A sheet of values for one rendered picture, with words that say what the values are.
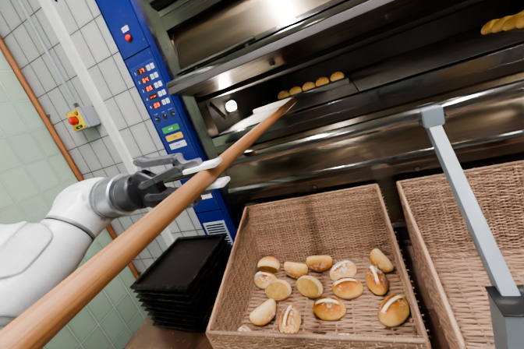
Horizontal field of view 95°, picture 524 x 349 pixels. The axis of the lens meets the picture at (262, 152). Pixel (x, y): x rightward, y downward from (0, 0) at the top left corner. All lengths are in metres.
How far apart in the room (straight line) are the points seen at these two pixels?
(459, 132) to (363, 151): 0.28
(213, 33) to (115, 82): 0.53
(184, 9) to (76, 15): 0.52
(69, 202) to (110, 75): 0.79
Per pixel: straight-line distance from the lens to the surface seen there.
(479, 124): 0.99
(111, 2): 1.22
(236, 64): 0.79
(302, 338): 0.73
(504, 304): 0.47
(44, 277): 0.59
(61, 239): 0.60
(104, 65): 1.32
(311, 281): 0.94
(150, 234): 0.32
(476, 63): 0.96
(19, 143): 1.64
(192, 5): 1.04
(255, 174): 1.02
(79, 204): 0.62
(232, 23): 0.97
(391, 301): 0.87
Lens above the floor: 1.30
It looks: 14 degrees down
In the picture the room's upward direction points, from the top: 20 degrees counter-clockwise
